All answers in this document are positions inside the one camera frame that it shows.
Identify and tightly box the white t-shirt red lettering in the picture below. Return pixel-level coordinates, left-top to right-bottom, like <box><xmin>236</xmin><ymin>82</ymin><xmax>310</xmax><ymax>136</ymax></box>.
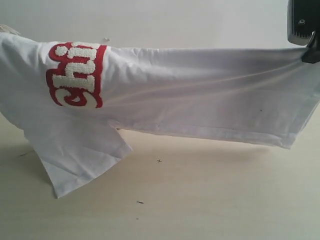
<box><xmin>0</xmin><ymin>32</ymin><xmax>320</xmax><ymax>198</ymax></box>

